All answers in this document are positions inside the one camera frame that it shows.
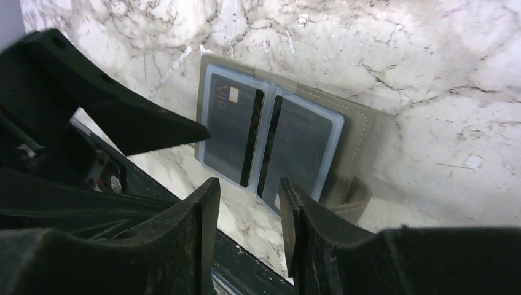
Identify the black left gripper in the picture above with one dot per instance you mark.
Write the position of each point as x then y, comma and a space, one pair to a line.
81, 182

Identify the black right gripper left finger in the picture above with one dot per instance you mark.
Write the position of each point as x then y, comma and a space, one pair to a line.
170, 253

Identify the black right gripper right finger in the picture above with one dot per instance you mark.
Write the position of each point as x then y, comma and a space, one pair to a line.
326, 254

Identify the black magnetic stripe card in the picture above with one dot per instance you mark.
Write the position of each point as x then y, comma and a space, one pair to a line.
302, 138

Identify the grey card holder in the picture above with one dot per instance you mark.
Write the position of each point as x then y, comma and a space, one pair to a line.
264, 127

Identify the black VIP card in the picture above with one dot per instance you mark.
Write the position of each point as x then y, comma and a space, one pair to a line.
233, 117

